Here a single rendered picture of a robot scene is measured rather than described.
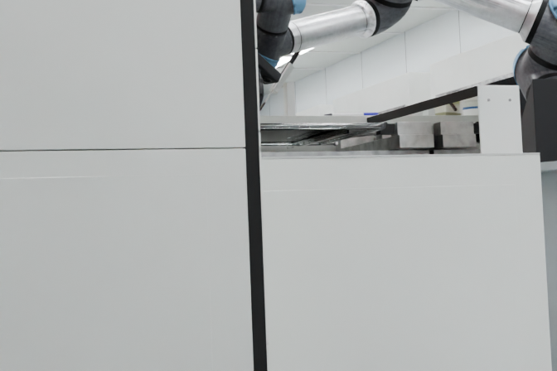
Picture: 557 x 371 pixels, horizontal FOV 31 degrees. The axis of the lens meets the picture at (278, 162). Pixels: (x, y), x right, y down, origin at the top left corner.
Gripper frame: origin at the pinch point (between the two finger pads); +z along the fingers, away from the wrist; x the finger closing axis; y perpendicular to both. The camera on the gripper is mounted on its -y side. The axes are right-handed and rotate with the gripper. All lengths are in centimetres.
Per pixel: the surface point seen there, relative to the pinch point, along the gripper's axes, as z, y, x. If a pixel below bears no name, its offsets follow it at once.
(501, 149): 8, -17, 53
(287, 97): -9.7, -23.6, -9.2
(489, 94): -2, -15, 52
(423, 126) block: 1.8, -19.3, 33.0
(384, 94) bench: -96, -588, -390
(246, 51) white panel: -5, 48, 46
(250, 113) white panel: 4, 47, 46
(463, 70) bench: -94, -514, -260
